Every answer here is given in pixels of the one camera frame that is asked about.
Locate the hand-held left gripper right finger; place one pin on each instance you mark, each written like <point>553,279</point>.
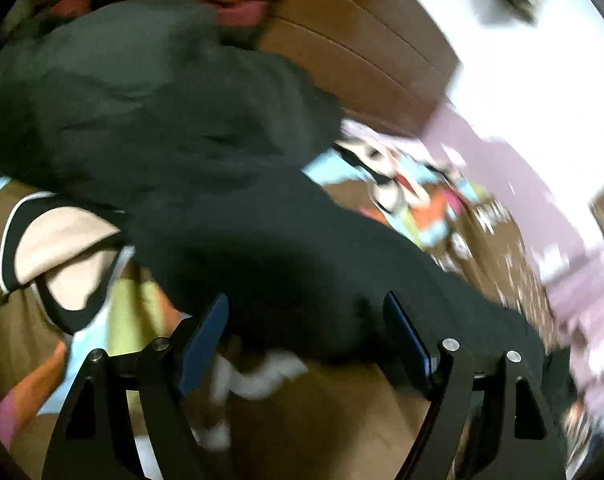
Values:
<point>407,345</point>

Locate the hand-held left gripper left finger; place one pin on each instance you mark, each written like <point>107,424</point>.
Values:
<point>201,350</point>

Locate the dark hooded sweatshirt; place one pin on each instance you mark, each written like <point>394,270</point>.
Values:
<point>181,135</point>

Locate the printed cartoon blanket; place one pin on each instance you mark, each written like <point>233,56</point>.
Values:
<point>332,420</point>

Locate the wide purple curtain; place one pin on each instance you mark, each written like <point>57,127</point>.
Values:
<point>592,310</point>

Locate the brown wooden headboard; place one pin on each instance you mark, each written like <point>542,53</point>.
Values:
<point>362,55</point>

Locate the red cloth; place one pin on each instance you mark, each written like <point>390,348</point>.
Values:
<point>242,12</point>

